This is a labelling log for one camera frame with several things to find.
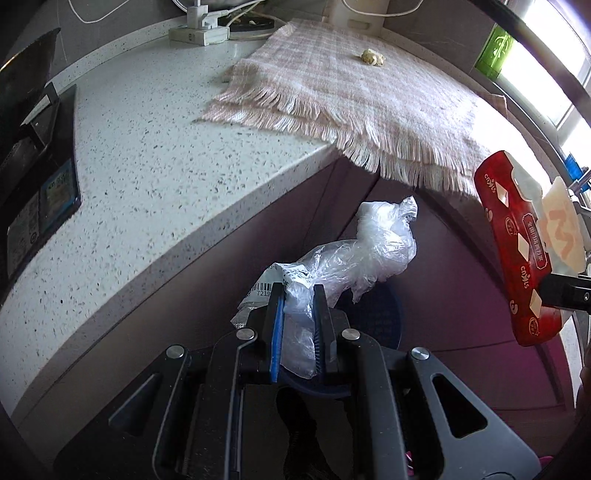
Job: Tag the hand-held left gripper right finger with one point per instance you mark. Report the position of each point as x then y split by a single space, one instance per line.
321 332

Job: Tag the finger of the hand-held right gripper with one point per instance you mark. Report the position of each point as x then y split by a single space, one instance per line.
578 177
565 295

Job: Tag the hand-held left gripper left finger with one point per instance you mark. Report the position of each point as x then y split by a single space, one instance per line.
275 332

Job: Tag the dark blue bin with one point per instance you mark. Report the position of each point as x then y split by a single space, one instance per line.
383 318

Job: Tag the red and white paper food box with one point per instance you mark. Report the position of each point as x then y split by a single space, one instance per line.
517 240

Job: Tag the clear plastic bag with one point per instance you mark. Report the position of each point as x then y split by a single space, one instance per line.
369 244

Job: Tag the purple cabinet front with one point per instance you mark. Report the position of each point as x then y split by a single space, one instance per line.
286 221

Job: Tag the window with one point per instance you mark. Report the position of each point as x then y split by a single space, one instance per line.
535 69

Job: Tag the green plastic container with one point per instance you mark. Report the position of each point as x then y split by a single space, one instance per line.
496 50

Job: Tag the crumpled beige food scrap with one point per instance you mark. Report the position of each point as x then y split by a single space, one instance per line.
371 57

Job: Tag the pink plaid cloth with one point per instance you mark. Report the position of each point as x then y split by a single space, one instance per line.
346 92

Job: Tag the white appliance base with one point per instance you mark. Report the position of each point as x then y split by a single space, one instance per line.
358 23

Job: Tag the black induction cooktop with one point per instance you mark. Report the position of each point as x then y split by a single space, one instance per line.
37 184

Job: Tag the black round trivet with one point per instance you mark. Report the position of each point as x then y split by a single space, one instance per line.
258 28

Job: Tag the white power strip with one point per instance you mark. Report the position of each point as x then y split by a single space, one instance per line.
198 32

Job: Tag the black pan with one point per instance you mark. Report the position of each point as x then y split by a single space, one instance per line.
27 53

